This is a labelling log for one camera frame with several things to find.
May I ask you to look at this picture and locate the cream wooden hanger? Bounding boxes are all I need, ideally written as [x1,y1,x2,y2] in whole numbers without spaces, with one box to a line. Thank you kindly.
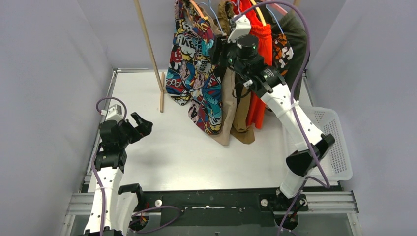
[249,0,267,26]

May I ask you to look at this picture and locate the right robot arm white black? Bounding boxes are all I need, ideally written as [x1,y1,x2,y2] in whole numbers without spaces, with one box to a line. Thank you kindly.
[210,35,335,210]

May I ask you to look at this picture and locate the wooden clothes rack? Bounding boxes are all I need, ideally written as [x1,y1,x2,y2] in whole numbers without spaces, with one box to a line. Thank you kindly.
[133,0,302,114]

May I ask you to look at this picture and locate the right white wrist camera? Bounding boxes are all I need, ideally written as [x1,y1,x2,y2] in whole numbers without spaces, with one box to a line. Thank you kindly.
[227,14,251,43]

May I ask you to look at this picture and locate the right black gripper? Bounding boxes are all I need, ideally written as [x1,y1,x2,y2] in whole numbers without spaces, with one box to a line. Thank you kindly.
[208,35,247,77]

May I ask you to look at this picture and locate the dark green patterned shorts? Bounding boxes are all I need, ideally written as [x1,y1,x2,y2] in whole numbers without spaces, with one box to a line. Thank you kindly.
[271,11,307,89]

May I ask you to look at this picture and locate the purple cable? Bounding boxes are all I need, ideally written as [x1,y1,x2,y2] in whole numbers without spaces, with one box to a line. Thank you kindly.
[90,96,183,236]
[231,0,331,236]

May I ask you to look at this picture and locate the red orange shorts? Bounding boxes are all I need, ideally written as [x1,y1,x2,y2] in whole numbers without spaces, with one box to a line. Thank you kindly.
[245,9,273,129]

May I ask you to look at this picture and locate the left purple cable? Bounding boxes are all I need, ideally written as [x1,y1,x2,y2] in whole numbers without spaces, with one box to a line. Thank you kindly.
[90,96,183,236]

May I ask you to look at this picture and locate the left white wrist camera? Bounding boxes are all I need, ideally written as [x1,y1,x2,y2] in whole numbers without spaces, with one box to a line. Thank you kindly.
[100,104,123,122]

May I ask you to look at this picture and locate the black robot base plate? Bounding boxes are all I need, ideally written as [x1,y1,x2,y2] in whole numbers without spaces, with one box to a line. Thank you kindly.
[128,188,309,234]

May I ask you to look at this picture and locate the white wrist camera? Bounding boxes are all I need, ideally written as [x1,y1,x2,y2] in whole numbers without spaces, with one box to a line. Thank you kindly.
[227,14,251,43]
[100,104,123,122]

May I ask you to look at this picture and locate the beige shorts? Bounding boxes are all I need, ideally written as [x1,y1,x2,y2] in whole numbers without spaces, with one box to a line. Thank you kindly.
[200,9,237,147]

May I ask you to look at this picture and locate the light blue wire hanger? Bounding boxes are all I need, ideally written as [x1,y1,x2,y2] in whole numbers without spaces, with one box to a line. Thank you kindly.
[198,0,226,35]

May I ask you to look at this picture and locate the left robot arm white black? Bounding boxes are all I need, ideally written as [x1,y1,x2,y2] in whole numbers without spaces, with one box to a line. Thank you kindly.
[83,112,153,236]

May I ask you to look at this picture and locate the wooden clothes hanger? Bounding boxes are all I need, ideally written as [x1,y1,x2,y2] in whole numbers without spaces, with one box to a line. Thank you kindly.
[187,0,204,18]

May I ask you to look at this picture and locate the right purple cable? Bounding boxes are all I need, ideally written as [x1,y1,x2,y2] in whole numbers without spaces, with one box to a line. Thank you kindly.
[231,0,331,236]

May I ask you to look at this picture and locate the white plastic basket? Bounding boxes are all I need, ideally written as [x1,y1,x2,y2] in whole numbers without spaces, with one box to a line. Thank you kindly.
[271,102,353,187]

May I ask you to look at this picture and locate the olive brown shorts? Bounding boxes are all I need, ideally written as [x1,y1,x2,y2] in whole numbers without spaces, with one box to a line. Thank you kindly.
[218,0,255,145]

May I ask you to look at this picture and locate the comic print shorts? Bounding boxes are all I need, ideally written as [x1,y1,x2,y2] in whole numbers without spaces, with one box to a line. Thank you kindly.
[165,0,222,135]

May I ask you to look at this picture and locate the pink plastic hanger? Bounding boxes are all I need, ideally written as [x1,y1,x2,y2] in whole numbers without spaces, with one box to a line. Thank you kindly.
[265,3,288,15]

